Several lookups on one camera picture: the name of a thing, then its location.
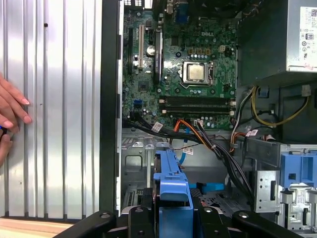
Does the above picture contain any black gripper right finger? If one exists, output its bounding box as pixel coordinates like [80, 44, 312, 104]
[190, 187, 305, 238]

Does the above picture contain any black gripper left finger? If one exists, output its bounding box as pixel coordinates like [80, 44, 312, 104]
[53, 187, 159, 238]

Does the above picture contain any blue data wire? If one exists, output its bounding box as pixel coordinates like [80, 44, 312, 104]
[179, 138, 225, 196]

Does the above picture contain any hard disk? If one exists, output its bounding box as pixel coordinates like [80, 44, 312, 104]
[153, 141, 194, 238]

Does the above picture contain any perforated metal disk bay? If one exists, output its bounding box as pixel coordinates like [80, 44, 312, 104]
[121, 127, 256, 216]

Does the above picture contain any person's hand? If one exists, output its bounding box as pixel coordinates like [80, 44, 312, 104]
[0, 71, 33, 169]

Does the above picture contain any silver optical drive cage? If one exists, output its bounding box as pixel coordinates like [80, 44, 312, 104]
[244, 137, 317, 238]

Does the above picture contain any blue plastic drive latch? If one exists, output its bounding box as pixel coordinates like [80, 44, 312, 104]
[279, 150, 317, 199]

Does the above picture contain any black RAM slot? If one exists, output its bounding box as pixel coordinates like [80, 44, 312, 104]
[159, 95, 236, 106]

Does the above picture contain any black open PC case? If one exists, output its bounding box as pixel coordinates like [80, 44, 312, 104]
[100, 0, 317, 238]

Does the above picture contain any black CPU socket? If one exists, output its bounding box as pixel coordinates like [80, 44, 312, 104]
[181, 60, 215, 88]

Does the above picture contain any silver CPU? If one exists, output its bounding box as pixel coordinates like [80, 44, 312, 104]
[186, 63, 208, 81]

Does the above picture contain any green motherboard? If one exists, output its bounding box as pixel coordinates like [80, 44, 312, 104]
[122, 0, 238, 131]

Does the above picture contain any black graphics card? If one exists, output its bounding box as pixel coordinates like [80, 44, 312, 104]
[152, 29, 164, 85]

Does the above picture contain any black expansion slot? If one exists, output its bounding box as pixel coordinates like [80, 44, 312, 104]
[127, 26, 134, 75]

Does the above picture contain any white expansion slot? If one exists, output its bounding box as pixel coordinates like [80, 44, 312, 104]
[138, 24, 145, 70]

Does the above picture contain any grey power supply unit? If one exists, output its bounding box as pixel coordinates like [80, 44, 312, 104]
[236, 0, 317, 86]

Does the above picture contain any blue VGA port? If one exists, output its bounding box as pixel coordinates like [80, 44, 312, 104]
[173, 2, 189, 24]

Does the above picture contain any black cable bundle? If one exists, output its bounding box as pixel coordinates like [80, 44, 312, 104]
[128, 113, 256, 211]

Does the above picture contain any orange data wire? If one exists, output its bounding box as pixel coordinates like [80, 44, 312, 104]
[174, 119, 213, 149]

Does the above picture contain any yellow black power wire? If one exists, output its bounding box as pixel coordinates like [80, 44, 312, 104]
[250, 84, 312, 127]

